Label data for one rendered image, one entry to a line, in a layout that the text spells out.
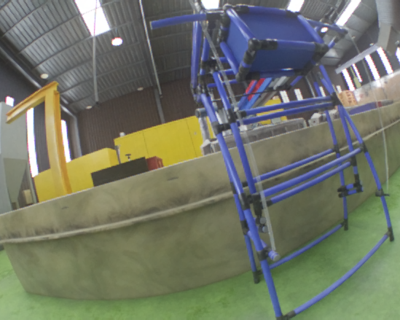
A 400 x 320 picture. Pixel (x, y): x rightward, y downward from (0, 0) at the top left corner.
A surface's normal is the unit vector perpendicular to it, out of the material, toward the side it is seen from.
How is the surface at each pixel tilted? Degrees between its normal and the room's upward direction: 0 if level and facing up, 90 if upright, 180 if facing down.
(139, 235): 90
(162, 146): 90
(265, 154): 91
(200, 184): 87
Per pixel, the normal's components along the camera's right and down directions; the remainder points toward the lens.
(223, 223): 0.10, -0.05
